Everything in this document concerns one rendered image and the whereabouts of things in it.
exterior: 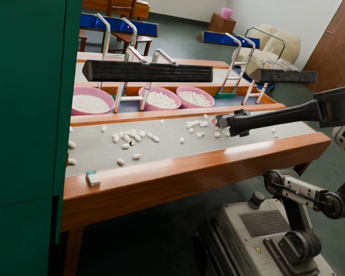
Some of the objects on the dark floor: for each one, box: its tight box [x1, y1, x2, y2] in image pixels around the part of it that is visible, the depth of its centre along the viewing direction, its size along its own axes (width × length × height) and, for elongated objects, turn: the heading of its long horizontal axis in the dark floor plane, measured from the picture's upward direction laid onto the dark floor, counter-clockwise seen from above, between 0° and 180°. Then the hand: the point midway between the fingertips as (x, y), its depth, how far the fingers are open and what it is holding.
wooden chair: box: [101, 0, 152, 56], centre depth 352 cm, size 44×44×91 cm
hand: (212, 121), depth 168 cm, fingers closed
